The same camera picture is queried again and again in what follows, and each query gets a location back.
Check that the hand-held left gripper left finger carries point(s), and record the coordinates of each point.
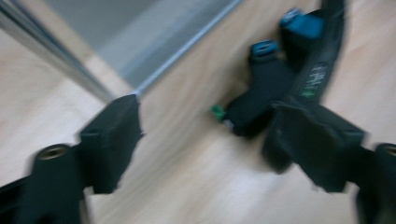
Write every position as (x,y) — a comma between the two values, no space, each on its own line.
(107,140)

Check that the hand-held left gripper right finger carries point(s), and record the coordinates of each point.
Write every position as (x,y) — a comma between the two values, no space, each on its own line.
(320,146)

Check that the metal shoe rack grey shelves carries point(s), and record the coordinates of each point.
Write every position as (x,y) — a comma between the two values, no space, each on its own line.
(149,40)

